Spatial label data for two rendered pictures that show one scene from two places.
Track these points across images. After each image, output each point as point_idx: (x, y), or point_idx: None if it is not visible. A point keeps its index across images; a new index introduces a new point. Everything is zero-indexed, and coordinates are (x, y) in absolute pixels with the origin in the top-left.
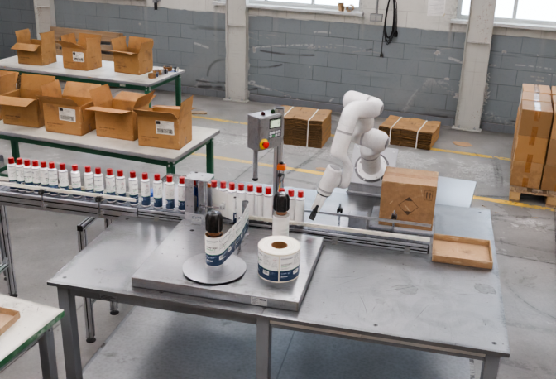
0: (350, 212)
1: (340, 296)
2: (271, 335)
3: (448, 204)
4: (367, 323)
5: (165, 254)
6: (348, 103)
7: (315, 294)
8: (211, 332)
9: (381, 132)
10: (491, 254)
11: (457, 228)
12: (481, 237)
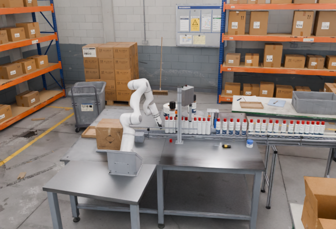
0: (143, 134)
1: (149, 116)
2: None
3: (82, 161)
4: (141, 111)
5: (213, 117)
6: (145, 79)
7: None
8: (203, 173)
9: (124, 113)
10: (86, 128)
11: (88, 145)
12: (80, 141)
